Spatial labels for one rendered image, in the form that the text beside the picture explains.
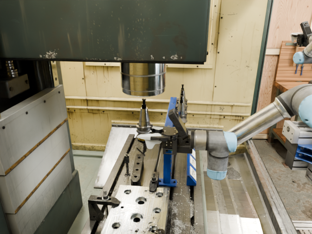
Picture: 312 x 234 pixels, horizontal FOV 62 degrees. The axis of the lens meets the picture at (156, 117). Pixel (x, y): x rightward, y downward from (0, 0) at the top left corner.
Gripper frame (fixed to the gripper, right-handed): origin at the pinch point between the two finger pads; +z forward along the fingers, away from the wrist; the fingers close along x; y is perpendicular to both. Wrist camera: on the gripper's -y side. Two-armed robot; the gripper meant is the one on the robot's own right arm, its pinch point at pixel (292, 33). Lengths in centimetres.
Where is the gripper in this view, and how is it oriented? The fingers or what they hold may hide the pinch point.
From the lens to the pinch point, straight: 219.7
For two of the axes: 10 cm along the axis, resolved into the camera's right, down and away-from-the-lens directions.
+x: 9.7, -2.1, 1.5
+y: 1.3, 9.1, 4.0
